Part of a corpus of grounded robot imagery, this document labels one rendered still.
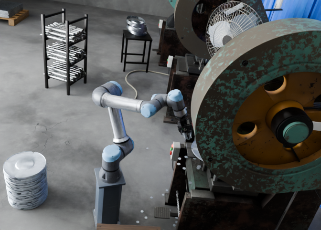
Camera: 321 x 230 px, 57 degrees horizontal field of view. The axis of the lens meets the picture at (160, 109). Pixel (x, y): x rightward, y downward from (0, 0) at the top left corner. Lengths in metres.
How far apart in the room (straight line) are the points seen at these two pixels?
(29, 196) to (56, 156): 0.63
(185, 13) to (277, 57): 1.82
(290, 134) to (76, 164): 2.07
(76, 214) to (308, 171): 1.70
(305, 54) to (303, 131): 0.31
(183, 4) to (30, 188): 2.01
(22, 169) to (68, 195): 0.46
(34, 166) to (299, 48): 1.94
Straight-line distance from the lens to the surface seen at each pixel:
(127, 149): 2.09
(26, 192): 2.46
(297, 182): 1.63
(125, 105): 1.72
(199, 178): 1.98
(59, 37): 3.78
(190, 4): 2.91
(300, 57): 1.24
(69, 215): 2.52
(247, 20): 2.36
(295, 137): 1.35
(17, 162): 2.49
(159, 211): 2.37
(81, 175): 2.81
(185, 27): 2.96
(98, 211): 2.32
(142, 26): 4.56
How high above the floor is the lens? 1.96
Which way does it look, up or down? 31 degrees down
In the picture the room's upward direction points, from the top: 10 degrees clockwise
